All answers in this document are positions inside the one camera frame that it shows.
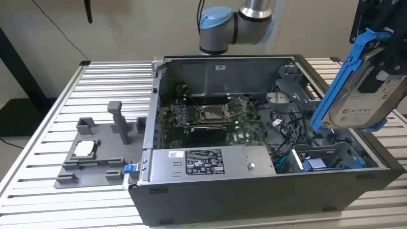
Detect silver CPU chip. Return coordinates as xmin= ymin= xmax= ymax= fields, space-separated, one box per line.
xmin=74 ymin=141 xmax=95 ymax=157

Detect black graphics card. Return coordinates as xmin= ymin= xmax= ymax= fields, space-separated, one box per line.
xmin=189 ymin=125 xmax=228 ymax=146

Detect black RAM slots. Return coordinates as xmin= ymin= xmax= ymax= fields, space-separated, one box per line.
xmin=184 ymin=92 xmax=230 ymax=100

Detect grey metal drive bracket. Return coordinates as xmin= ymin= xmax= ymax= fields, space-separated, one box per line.
xmin=265 ymin=64 xmax=320 ymax=113

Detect hard disk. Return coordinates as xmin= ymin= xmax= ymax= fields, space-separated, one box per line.
xmin=301 ymin=159 xmax=366 ymax=172
xmin=309 ymin=27 xmax=407 ymax=133

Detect black wire bundle white tag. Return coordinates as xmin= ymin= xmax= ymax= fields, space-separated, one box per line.
xmin=268 ymin=108 xmax=298 ymax=154

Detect black stand with base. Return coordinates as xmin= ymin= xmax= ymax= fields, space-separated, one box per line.
xmin=0 ymin=26 xmax=54 ymax=137

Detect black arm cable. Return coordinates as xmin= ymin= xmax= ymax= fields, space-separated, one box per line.
xmin=196 ymin=0 xmax=204 ymax=31

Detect blue wire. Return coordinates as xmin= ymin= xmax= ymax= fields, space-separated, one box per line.
xmin=273 ymin=154 xmax=289 ymax=173

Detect black open PC case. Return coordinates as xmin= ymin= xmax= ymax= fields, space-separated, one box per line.
xmin=121 ymin=54 xmax=407 ymax=227

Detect silver power supply unit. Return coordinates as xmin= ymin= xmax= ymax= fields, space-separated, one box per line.
xmin=148 ymin=145 xmax=276 ymax=185

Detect grey parts rack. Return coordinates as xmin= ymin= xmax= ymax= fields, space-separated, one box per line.
xmin=53 ymin=101 xmax=148 ymax=190

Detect green motherboard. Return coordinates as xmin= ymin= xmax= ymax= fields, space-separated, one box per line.
xmin=158 ymin=94 xmax=270 ymax=148

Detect black hanging strap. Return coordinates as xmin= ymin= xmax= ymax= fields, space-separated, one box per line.
xmin=82 ymin=0 xmax=93 ymax=24

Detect CPU socket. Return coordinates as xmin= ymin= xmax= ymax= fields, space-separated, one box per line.
xmin=194 ymin=104 xmax=233 ymax=124

